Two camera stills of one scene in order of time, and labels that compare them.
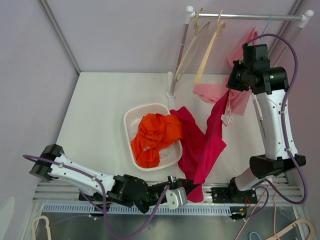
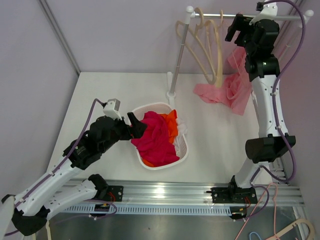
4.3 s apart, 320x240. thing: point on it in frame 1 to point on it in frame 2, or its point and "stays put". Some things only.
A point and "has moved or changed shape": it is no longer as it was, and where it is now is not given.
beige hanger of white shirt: x=178 y=74 to x=191 y=39
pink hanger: x=226 y=118 has moved or changed shape
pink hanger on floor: x=256 y=205 stays put
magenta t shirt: x=199 y=148 to x=154 y=144
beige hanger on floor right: x=311 y=229 stays put
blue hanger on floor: x=252 y=232 stays put
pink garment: x=210 y=93 stays put
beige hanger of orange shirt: x=220 y=24 to x=217 y=33
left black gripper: x=188 y=185 to x=135 y=131
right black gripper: x=232 y=84 to x=241 y=23
